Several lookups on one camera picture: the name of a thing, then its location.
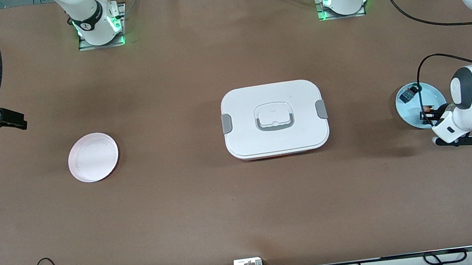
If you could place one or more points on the white lidded storage box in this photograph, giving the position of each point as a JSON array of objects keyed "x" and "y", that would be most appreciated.
[{"x": 277, "y": 138}]

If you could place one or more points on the light blue round plate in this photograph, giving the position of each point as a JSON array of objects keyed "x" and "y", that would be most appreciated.
[{"x": 413, "y": 112}]

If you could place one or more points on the small dark electronic part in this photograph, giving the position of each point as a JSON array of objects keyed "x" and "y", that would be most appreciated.
[{"x": 408, "y": 94}]

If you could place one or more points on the pink round plate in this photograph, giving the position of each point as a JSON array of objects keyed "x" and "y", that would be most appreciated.
[{"x": 93, "y": 157}]

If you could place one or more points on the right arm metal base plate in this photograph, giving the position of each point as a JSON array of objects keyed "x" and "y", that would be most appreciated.
[{"x": 103, "y": 44}]

